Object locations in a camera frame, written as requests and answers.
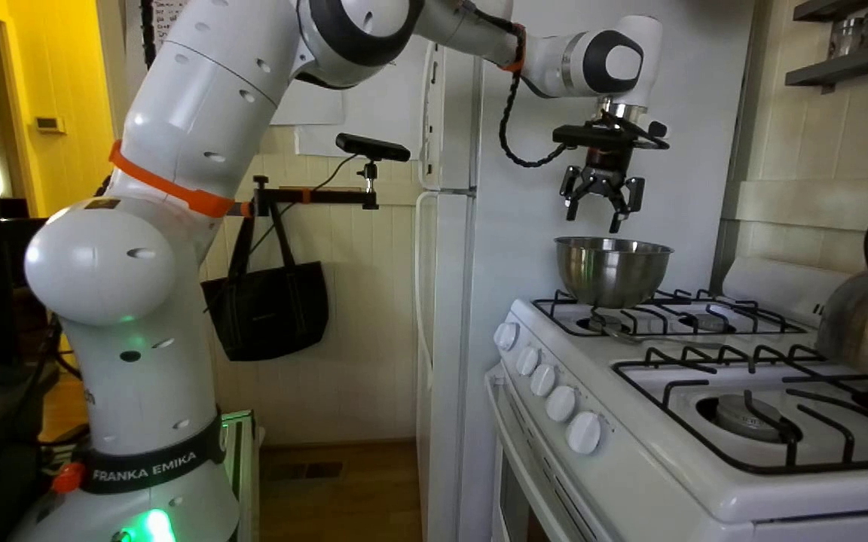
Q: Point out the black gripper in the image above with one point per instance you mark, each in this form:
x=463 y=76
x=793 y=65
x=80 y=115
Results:
x=606 y=148

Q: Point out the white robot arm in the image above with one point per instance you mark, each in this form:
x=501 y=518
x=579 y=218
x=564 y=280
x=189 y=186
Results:
x=121 y=270

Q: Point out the large steel mixing bowl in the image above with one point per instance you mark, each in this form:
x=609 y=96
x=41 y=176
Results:
x=609 y=273

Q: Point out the white gas stove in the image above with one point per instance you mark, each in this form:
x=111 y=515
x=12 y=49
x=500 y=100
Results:
x=590 y=459

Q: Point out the white refrigerator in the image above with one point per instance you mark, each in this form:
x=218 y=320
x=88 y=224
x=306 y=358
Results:
x=577 y=159

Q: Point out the left black burner grate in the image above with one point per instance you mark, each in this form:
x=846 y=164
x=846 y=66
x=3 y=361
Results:
x=664 y=315

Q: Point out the black burner grate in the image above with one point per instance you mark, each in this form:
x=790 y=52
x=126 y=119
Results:
x=763 y=412
x=664 y=315

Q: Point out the right black burner grate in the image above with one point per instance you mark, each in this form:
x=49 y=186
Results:
x=763 y=412

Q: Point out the black tote bag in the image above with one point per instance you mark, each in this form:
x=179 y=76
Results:
x=273 y=311

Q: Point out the black stereo camera bar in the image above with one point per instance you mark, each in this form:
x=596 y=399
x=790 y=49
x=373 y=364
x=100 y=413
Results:
x=373 y=148

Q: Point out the dark wall shelf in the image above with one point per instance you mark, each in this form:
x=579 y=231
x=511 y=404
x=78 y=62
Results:
x=847 y=43

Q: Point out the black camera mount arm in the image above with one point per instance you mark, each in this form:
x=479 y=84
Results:
x=266 y=198

